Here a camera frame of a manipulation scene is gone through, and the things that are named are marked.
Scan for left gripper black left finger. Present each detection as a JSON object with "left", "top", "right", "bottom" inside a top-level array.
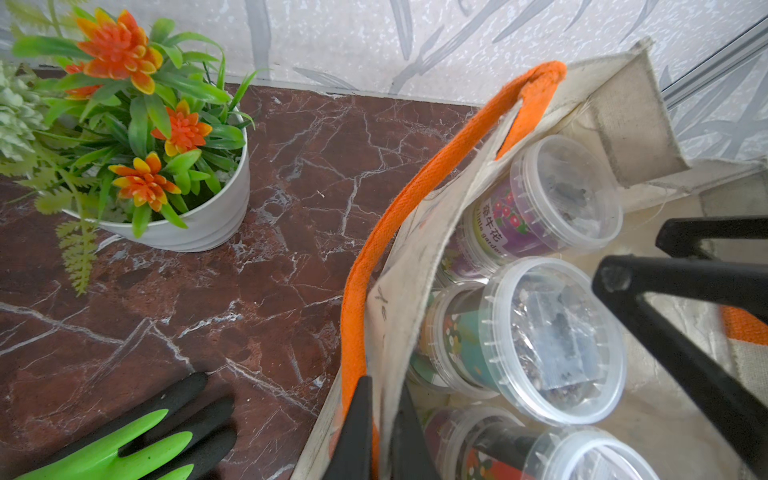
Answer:
[{"left": 322, "top": 376, "right": 440, "bottom": 480}]

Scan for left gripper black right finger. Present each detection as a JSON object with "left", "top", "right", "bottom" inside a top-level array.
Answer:
[{"left": 592, "top": 216, "right": 767, "bottom": 479}]

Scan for red label seed jar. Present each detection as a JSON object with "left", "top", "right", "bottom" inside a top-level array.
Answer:
[{"left": 423, "top": 405, "right": 658, "bottom": 479}]

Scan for purple label seed jar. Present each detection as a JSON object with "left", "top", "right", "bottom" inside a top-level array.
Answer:
[{"left": 436, "top": 135, "right": 624, "bottom": 286}]

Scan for green label seed jar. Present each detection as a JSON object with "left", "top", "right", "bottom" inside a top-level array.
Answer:
[{"left": 409, "top": 257, "right": 627, "bottom": 425}]

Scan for beige canvas bag orange handles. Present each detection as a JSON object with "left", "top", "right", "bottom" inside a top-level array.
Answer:
[{"left": 293, "top": 41, "right": 767, "bottom": 479}]

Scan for green black garden glove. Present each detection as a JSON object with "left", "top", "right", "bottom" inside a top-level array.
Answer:
[{"left": 19, "top": 372, "right": 237, "bottom": 480}]

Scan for potted orange flower plant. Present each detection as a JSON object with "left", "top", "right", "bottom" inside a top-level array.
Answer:
[{"left": 1, "top": 1, "right": 253, "bottom": 294}]

